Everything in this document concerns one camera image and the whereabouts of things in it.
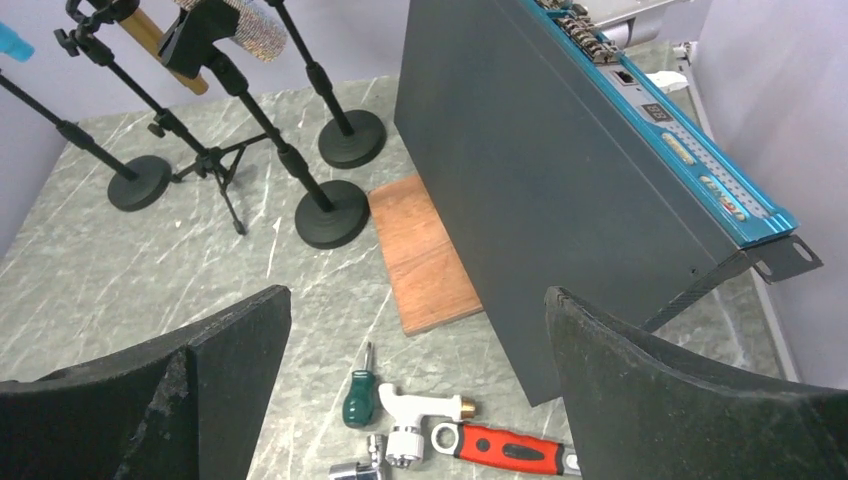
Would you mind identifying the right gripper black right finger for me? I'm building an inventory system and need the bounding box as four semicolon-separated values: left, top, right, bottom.
545;287;847;479

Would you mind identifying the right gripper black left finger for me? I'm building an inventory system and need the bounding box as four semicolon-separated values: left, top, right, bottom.
1;285;292;479

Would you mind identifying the black shock-mount stand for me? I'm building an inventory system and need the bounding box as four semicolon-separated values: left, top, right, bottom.
267;0;387;170

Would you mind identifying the black clip stand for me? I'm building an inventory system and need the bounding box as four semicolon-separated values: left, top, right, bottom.
161;9;370;250

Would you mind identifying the glitter sequin microphone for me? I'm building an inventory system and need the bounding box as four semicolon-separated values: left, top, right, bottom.
175;0;287;62

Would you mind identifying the black stand holding blue microphone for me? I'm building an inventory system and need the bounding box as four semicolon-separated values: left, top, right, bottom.
1;74;172;212

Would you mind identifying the black tripod microphone stand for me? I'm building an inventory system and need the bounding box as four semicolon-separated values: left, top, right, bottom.
54;1;267;236

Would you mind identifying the gold microphone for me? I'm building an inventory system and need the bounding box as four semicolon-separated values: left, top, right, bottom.
118;7;209;95

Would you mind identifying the blue microphone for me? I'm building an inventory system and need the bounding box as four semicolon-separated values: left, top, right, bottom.
0;22;35;63

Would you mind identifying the chrome pipe fitting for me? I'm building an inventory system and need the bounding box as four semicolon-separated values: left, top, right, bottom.
328;434;388;480

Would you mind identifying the white plastic faucet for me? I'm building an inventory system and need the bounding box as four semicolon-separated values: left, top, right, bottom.
378;383;477;469

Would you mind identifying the brown wooden board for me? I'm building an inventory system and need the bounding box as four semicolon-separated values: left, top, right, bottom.
368;175;483;336

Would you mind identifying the dark rack unit, blue front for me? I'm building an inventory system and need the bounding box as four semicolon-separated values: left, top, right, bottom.
395;1;821;405

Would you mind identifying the red handle adjustable wrench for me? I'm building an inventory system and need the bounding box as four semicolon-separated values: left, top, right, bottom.
431;422;581;476

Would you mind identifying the green handle screwdriver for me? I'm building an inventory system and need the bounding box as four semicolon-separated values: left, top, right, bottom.
342;342;376;429

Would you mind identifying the white bracket behind rack unit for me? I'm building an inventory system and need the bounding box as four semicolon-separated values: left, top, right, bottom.
647;40;698;93

